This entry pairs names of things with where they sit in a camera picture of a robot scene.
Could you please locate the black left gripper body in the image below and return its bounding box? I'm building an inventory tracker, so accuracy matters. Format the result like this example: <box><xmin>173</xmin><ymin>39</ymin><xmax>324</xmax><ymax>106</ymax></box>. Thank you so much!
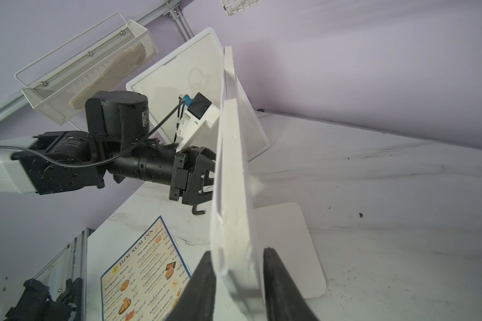
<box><xmin>169</xmin><ymin>147</ymin><xmax>216</xmax><ymax>206</ymax></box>

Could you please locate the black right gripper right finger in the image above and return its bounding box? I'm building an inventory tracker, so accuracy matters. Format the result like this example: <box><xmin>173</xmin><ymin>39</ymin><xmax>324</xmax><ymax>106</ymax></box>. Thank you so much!
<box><xmin>263</xmin><ymin>247</ymin><xmax>319</xmax><ymax>321</ymax></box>

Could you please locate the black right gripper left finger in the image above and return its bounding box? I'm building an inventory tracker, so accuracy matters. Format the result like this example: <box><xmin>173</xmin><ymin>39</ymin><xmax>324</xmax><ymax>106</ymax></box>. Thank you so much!
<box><xmin>165</xmin><ymin>251</ymin><xmax>216</xmax><ymax>321</ymax></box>

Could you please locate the large dim sum menu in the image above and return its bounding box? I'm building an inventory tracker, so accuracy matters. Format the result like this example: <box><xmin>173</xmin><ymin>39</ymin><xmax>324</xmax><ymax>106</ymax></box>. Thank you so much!
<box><xmin>100</xmin><ymin>217</ymin><xmax>191</xmax><ymax>320</ymax></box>

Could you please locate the large white board front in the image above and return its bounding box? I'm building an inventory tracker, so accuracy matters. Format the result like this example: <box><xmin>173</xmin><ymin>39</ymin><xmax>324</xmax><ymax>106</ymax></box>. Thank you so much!
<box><xmin>210</xmin><ymin>47</ymin><xmax>327</xmax><ymax>320</ymax></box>

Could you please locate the large white board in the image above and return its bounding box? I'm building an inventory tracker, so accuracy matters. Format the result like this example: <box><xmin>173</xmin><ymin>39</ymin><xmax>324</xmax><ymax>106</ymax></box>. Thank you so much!
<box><xmin>126</xmin><ymin>28</ymin><xmax>270</xmax><ymax>161</ymax></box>
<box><xmin>210</xmin><ymin>47</ymin><xmax>327</xmax><ymax>320</ymax></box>

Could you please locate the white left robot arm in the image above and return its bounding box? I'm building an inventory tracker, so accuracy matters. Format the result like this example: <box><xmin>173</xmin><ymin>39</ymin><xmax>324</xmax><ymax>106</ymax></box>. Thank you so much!
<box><xmin>0</xmin><ymin>91</ymin><xmax>216</xmax><ymax>207</ymax></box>

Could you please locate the black allen key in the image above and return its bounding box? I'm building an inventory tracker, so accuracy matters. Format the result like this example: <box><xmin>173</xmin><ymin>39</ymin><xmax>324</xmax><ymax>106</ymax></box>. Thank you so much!
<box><xmin>191</xmin><ymin>205</ymin><xmax>207</xmax><ymax>215</ymax></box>

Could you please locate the upper white mesh shelf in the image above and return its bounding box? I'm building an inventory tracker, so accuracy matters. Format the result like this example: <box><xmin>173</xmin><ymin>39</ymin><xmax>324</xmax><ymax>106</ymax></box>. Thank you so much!
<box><xmin>14</xmin><ymin>13</ymin><xmax>159</xmax><ymax>125</ymax></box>

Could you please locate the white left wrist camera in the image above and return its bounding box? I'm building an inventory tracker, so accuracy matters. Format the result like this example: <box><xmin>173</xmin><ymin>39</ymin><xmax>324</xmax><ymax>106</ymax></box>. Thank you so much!
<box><xmin>174</xmin><ymin>92</ymin><xmax>220</xmax><ymax>151</ymax></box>

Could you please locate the white wire wall basket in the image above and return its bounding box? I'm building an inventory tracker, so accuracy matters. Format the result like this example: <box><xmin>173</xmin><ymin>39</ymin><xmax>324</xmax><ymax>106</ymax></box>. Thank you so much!
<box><xmin>220</xmin><ymin>0</ymin><xmax>261</xmax><ymax>16</ymax></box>

